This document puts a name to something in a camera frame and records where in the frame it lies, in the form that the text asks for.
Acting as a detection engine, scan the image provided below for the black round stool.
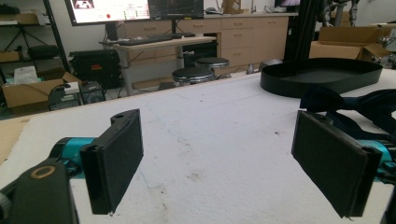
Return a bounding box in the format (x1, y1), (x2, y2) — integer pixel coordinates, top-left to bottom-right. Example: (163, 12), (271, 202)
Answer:
(171, 66), (216, 87)
(194, 56), (231, 69)

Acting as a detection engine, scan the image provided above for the open cardboard box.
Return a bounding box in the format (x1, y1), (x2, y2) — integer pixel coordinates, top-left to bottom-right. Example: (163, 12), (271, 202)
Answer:
(308, 25), (396, 62)
(1, 71), (82, 109)

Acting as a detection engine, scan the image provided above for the black metal shelf rack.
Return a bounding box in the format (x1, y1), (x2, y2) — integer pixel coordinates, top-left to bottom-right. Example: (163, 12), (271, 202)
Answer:
(0, 0), (71, 78)

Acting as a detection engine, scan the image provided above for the black desktop computer case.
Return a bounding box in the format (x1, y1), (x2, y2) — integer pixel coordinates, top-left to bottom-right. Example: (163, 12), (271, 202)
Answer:
(78, 81), (106, 105)

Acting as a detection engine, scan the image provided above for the small cardboard box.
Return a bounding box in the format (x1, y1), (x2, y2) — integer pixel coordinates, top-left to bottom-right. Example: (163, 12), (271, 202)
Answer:
(222, 0), (242, 15)

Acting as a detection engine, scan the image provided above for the black oval tray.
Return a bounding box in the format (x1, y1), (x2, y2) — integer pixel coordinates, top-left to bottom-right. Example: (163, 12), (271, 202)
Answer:
(260, 57), (384, 99)

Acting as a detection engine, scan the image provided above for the wooden cabinet with drawers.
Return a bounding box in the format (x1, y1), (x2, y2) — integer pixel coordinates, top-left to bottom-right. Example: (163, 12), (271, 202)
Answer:
(120, 12), (299, 76)

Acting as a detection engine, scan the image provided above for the black keyboard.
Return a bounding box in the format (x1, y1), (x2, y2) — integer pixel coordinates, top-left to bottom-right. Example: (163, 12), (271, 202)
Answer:
(117, 35), (174, 47)

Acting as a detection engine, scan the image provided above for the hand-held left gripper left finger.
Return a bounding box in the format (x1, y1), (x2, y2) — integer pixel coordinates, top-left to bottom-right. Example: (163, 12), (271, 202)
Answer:
(49, 108), (145, 216)

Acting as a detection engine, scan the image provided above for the dark computer monitor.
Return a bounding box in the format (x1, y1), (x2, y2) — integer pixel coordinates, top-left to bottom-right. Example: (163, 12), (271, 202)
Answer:
(147, 0), (205, 21)

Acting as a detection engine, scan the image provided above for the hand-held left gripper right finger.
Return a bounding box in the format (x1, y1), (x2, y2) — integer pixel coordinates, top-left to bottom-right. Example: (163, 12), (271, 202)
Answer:
(290, 110), (394, 218)

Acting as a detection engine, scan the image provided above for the dark blue bow tie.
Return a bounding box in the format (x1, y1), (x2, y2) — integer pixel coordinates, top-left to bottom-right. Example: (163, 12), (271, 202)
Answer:
(300, 85), (396, 144)

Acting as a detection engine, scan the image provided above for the black equipment case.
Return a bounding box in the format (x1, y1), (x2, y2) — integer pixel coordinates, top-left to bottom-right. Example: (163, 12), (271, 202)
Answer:
(68, 49), (122, 90)

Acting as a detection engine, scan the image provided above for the light wooden standing desk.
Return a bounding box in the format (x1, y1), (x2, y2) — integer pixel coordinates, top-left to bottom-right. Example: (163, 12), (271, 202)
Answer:
(99, 35), (218, 97)

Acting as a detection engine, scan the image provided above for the large computer monitor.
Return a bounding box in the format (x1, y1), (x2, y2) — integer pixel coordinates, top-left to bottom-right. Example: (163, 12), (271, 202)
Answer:
(64, 0), (151, 27)

